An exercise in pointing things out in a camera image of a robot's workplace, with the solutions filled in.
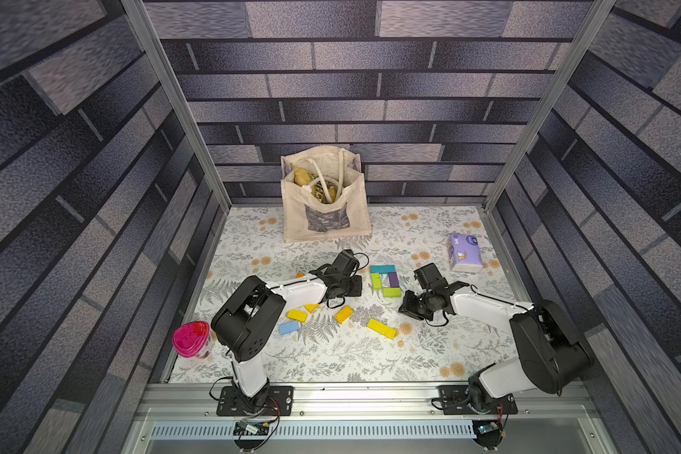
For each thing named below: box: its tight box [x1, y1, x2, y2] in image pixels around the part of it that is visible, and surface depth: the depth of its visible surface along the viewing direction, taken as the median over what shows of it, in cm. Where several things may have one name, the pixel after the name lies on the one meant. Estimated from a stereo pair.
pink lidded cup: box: [172, 321, 210, 359], surface depth 75 cm
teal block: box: [369, 264, 397, 274], surface depth 102 cm
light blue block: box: [279, 320, 299, 335], surface depth 89 cm
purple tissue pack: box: [447, 233, 484, 273], surface depth 100 cm
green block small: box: [370, 272, 384, 291], surface depth 99 cm
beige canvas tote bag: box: [280, 145, 373, 244], surface depth 99 cm
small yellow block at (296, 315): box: [286, 309, 309, 323], surface depth 91 cm
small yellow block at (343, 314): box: [333, 305, 355, 325], surface depth 91 cm
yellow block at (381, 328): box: [366, 317, 398, 341], surface depth 88 cm
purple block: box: [387, 272, 401, 288], surface depth 99 cm
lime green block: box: [383, 287, 402, 298], surface depth 96 cm
